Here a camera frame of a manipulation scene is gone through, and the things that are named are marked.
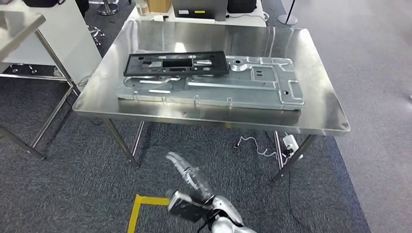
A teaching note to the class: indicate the cardboard box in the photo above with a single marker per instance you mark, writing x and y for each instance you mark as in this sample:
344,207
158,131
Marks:
159,5

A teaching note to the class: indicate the white power adapter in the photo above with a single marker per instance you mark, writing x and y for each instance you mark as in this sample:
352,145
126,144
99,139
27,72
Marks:
159,18

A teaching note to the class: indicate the black plastic plate frame part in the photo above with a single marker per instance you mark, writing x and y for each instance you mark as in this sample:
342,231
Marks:
177,73

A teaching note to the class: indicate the stamped grey metal panel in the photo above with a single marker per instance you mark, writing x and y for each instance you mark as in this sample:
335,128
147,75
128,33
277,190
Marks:
244,86

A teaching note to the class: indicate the stainless steel table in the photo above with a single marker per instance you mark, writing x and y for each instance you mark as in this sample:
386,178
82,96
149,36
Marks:
16,29

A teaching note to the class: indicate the stainless steel workbench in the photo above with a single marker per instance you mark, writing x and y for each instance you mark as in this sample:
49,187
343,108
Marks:
309,64

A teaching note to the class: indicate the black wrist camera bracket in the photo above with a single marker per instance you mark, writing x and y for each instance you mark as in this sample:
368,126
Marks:
190,214

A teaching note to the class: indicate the chrome stool base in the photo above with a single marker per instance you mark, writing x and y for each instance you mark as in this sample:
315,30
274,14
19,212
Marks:
108,9

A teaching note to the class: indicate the white power strip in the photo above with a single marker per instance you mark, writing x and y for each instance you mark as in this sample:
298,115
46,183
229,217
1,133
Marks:
291,144

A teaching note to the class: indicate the black bag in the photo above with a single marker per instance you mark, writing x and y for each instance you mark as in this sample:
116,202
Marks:
43,2
241,5

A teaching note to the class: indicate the black device box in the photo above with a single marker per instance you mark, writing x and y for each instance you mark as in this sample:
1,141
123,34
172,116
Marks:
206,6

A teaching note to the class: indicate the white cabinet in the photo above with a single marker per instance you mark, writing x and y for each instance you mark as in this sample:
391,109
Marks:
74,41

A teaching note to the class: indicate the round stand base with pole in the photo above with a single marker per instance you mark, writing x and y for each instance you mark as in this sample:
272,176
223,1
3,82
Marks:
287,20

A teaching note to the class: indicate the glass jar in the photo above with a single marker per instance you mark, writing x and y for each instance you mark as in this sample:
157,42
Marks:
142,8

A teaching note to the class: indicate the white desk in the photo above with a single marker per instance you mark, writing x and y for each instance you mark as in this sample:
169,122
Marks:
244,21

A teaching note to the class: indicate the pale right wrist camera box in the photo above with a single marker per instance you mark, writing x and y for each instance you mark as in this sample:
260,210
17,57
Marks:
178,199

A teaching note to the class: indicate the chrome chair caster base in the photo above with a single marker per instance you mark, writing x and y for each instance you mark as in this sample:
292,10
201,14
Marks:
95,33

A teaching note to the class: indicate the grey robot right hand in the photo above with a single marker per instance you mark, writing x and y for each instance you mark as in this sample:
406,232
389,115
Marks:
196,183

